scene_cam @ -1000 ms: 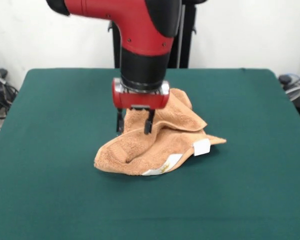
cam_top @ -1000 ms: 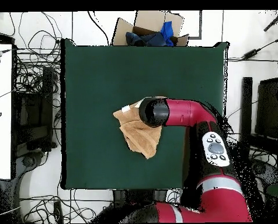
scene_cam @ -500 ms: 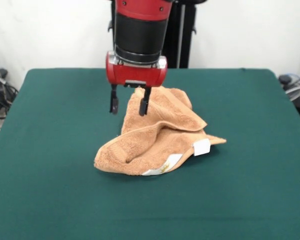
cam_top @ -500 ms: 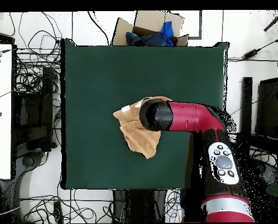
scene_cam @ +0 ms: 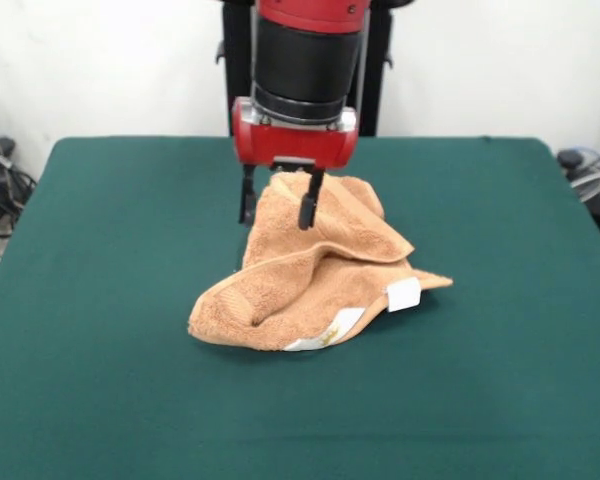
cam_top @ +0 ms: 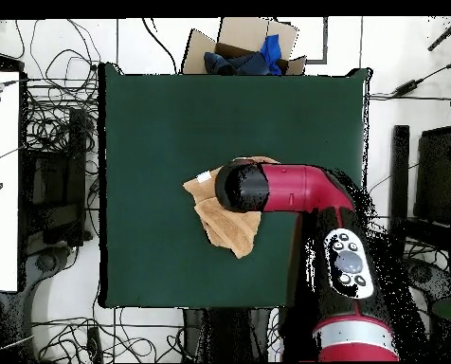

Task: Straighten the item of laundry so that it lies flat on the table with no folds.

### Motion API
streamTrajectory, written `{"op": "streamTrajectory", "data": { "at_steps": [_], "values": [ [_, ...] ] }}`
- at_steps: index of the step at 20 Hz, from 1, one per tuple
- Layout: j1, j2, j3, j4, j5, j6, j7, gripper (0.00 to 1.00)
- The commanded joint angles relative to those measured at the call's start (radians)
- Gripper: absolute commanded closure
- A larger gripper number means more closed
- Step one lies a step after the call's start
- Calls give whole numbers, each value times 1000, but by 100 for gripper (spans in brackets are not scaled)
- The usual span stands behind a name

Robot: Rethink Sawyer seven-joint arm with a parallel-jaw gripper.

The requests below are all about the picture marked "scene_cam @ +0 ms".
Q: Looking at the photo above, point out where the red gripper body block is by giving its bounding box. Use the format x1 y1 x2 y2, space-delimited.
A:
231 97 357 170

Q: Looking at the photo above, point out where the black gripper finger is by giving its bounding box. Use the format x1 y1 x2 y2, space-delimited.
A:
298 167 326 231
238 163 257 226

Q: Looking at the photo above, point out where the tan terry towel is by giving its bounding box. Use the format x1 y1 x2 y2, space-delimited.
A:
185 172 454 354

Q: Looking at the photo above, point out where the dark green table cloth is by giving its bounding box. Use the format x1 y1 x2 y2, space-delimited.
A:
0 135 600 480

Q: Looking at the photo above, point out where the black rounded device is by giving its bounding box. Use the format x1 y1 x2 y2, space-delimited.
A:
557 148 586 169

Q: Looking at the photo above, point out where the grey round stand base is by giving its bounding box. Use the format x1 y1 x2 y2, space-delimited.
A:
569 167 600 202

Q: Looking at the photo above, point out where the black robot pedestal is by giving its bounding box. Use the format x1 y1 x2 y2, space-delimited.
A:
213 0 396 139

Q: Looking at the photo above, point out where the black cable bundle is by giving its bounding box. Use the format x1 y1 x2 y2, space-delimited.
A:
0 134 39 241

